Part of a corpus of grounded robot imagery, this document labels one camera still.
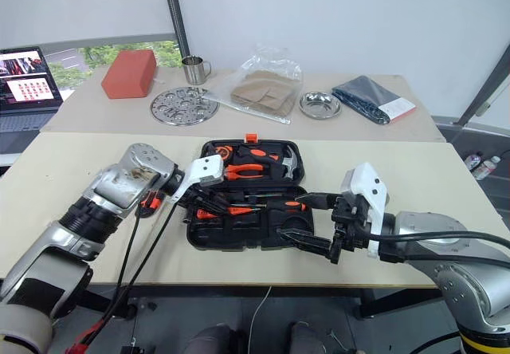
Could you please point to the perforated steel steamer plate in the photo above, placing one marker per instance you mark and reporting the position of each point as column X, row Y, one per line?
column 183, row 107

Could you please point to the dark blue packaged cloth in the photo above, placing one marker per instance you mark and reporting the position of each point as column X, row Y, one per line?
column 366, row 95

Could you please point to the black plastic tool case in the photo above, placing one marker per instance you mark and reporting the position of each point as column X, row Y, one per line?
column 255, row 232

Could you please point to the orange black screwdriver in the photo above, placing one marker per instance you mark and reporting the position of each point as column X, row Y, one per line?
column 279, row 205

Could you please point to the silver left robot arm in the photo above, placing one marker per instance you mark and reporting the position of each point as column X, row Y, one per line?
column 115, row 188

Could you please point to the black table frame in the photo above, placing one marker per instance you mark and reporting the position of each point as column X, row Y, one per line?
column 247, row 292

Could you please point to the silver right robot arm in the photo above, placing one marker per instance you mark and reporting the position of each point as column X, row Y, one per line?
column 458, row 282

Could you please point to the orange black tape measure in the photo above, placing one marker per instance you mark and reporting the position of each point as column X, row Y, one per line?
column 224, row 152

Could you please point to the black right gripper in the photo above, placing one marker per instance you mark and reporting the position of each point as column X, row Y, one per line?
column 350, row 226

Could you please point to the small orange black tool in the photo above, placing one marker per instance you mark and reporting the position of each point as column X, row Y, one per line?
column 207, row 213

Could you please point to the clear bag with brown paper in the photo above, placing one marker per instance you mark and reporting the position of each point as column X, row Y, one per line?
column 265, row 91

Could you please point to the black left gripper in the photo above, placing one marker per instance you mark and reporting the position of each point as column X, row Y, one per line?
column 201, row 192

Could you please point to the orange red foam block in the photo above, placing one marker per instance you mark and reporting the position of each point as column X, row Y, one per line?
column 129, row 73

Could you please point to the slanted grey stand leg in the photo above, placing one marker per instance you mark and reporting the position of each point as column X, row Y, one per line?
column 484, row 87

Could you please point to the stainless steel mug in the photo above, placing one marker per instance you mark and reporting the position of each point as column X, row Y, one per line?
column 193, row 70

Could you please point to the small plastic bottle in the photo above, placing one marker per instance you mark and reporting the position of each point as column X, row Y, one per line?
column 487, row 167
column 473, row 162

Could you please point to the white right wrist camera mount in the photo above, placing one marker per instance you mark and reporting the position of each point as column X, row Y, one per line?
column 368, row 188

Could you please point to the open laptop computer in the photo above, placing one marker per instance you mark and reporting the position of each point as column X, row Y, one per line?
column 24, row 91

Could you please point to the loose orange black tool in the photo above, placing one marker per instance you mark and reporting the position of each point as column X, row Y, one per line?
column 152, row 202

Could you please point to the black ribbed pole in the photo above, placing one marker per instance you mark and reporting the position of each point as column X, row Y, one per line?
column 175, row 11

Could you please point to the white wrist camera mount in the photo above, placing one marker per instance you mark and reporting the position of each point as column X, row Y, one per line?
column 368, row 188
column 207, row 167

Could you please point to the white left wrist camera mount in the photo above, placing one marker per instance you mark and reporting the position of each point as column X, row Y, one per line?
column 207, row 167

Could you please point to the steel claw hammer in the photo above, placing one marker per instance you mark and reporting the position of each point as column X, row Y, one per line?
column 289, row 164

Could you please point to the small stainless steel bowl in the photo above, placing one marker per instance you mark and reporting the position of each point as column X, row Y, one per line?
column 320, row 105

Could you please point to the orange black utility knife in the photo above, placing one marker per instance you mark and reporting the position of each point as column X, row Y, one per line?
column 257, row 153

